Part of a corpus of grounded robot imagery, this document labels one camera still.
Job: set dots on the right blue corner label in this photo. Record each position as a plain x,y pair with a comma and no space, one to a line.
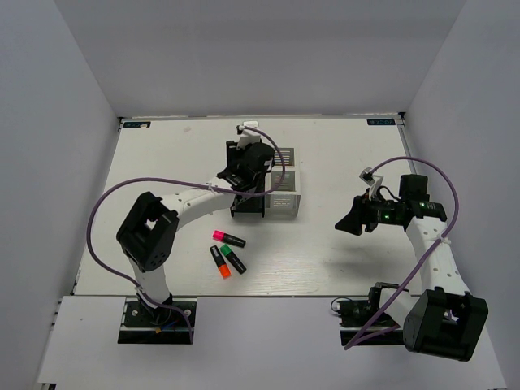
381,122

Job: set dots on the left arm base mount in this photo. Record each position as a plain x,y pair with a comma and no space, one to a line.
168,327

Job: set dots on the green capped black highlighter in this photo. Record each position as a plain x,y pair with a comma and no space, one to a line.
233,259

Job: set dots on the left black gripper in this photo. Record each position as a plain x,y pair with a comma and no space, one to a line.
232,153

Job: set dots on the pink capped black highlighter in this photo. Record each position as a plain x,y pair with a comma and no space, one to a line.
228,239

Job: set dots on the black mesh organizer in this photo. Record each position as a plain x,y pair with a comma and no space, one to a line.
248,205

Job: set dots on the white mesh organizer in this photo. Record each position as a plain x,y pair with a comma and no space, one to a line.
284,202

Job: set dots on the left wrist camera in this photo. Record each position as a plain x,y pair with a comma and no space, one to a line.
248,134

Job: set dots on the blue corner label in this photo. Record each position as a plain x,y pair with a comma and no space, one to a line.
136,124
381,122

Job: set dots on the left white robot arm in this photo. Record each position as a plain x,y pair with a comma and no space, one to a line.
147,234

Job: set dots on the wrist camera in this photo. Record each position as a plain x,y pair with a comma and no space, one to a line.
248,134
372,180

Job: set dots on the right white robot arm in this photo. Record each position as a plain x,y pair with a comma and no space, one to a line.
446,320

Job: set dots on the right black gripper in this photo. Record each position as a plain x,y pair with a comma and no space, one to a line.
360,214

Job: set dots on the left blue corner label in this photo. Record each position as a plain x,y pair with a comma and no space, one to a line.
136,124

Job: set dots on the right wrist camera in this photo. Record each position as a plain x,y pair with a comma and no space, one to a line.
372,180

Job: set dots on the orange capped black highlighter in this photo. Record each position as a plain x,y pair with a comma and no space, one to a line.
220,262

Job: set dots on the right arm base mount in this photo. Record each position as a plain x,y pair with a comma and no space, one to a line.
353,313

